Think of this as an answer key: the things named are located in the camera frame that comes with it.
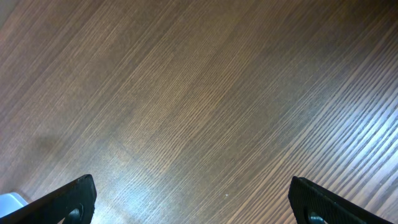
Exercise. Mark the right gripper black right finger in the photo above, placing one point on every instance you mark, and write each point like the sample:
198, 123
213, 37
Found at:
311, 203

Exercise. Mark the clear plastic storage container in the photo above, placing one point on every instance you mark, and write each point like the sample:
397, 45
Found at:
11, 202

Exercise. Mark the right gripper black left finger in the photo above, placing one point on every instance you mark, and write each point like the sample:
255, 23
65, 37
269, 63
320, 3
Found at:
71, 203

